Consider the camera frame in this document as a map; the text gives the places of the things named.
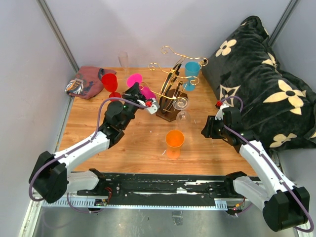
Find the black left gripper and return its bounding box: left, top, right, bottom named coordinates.
left=121, top=82, right=149, bottom=129

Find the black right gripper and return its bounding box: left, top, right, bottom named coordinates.
left=201, top=115, right=230, bottom=139

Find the pink wine glass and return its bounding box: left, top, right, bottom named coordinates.
left=126, top=73, right=156, bottom=99

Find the red wine glass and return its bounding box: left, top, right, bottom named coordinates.
left=101, top=73, right=121, bottom=98

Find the orange wine glass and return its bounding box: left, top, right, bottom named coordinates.
left=165, top=130, right=184, bottom=159

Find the clear champagne flute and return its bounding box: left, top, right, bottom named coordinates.
left=118, top=51, right=133, bottom=82

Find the clear round wine glass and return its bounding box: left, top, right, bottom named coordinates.
left=173, top=97, right=191, bottom=132

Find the gold wire glass rack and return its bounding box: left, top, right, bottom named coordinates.
left=148, top=45, right=208, bottom=122

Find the maroon printed t-shirt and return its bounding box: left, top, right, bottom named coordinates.
left=65, top=66, right=116, bottom=99

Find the blue wine glass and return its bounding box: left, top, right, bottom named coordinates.
left=183, top=62, right=200, bottom=91

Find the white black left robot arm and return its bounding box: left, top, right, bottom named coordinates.
left=28, top=82, right=147, bottom=203

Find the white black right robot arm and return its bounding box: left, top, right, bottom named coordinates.
left=201, top=104, right=315, bottom=233

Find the black floral blanket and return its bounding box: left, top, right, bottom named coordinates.
left=202, top=16, right=316, bottom=151

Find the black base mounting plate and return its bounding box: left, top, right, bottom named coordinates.
left=77, top=173, right=243, bottom=209

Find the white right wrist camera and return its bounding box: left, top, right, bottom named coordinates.
left=215, top=101, right=230, bottom=120

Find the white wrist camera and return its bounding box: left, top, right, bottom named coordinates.
left=215, top=101, right=230, bottom=120
left=137, top=98, right=160, bottom=115

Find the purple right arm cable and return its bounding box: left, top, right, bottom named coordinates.
left=219, top=95, right=315, bottom=233

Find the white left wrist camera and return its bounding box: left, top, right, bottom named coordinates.
left=137, top=98, right=160, bottom=115

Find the aluminium frame rail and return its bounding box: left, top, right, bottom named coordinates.
left=36, top=0, right=79, bottom=72

